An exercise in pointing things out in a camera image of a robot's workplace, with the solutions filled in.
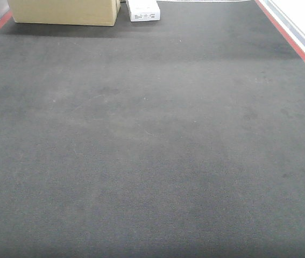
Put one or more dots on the white carton box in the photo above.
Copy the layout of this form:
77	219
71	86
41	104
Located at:
143	11

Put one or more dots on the dark grey conveyor belt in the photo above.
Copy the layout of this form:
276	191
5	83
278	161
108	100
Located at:
183	137

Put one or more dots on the cardboard box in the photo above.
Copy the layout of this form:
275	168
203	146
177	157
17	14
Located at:
67	12

